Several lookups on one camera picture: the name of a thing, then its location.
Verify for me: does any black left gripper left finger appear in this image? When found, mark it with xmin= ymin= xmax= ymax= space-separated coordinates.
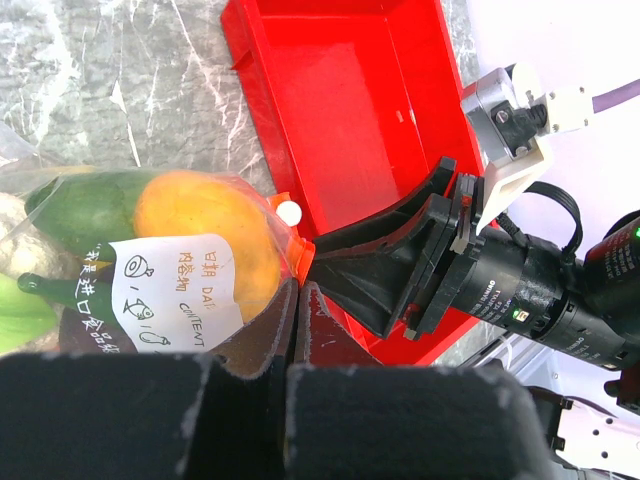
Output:
xmin=189 ymin=280 xmax=299 ymax=479

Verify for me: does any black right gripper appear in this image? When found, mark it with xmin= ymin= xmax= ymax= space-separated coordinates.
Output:
xmin=308 ymin=156 xmax=639 ymax=370

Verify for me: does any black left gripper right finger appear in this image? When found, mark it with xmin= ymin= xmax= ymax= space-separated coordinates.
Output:
xmin=294 ymin=282 xmax=381 ymax=367

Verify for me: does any small orange toy fruit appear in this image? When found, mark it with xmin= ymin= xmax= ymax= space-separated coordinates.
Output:
xmin=133 ymin=169 xmax=283 ymax=326

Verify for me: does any clear zip top bag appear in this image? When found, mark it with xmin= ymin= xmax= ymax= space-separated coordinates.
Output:
xmin=1 ymin=127 xmax=315 ymax=353

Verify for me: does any orange green toy mango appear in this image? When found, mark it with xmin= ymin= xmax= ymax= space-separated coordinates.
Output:
xmin=23 ymin=170 xmax=161 ymax=251

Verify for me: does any dark purple toy onion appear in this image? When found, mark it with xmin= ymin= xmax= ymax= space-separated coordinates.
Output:
xmin=58 ymin=308 xmax=137 ymax=354

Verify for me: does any green toy chili pepper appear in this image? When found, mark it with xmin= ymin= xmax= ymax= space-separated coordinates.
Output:
xmin=17 ymin=273 xmax=118 ymax=325

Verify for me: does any toy cauliflower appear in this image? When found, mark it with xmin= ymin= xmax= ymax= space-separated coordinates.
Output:
xmin=1 ymin=193 xmax=64 ymax=355

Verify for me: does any red plastic bin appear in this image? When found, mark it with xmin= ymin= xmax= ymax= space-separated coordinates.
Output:
xmin=219 ymin=0 xmax=491 ymax=367

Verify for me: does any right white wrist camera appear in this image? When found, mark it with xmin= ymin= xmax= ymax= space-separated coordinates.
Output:
xmin=461 ymin=63 xmax=594 ymax=232

